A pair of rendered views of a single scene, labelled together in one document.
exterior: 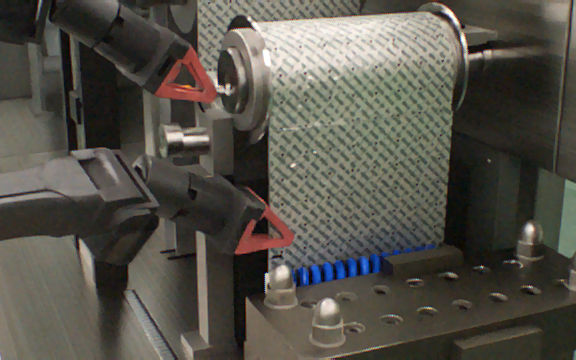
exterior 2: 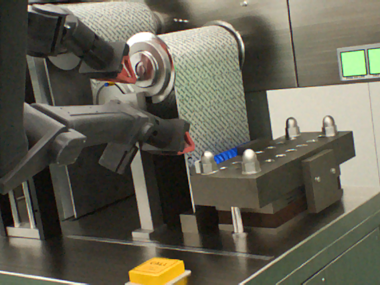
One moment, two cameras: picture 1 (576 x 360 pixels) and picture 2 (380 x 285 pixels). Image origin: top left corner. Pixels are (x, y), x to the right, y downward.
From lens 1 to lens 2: 0.71 m
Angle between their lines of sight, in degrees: 27
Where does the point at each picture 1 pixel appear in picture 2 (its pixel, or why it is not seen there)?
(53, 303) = (30, 253)
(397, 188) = (228, 114)
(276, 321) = (219, 175)
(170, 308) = (106, 231)
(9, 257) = not seen: outside the picture
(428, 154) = (236, 93)
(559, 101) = (291, 50)
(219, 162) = not seen: hidden behind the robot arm
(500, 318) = (313, 148)
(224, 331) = (158, 219)
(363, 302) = not seen: hidden behind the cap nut
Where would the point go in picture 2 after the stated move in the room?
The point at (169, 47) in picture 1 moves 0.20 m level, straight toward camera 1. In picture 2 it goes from (124, 47) to (182, 40)
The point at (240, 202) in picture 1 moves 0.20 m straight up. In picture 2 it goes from (178, 122) to (161, 20)
